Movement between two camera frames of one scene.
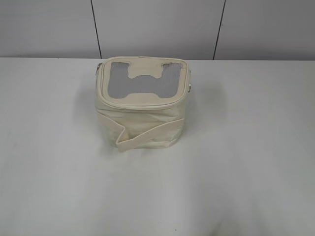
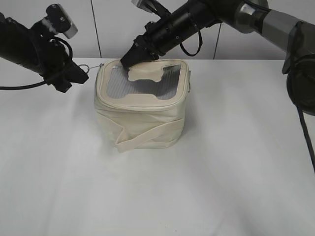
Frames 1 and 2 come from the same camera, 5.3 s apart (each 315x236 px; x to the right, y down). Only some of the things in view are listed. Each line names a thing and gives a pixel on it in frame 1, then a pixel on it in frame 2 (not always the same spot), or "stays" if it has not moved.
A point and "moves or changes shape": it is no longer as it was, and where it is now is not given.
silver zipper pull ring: x=99 y=64 moves or changes shape
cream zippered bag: x=141 y=100 stays
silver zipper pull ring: x=190 y=80 stays
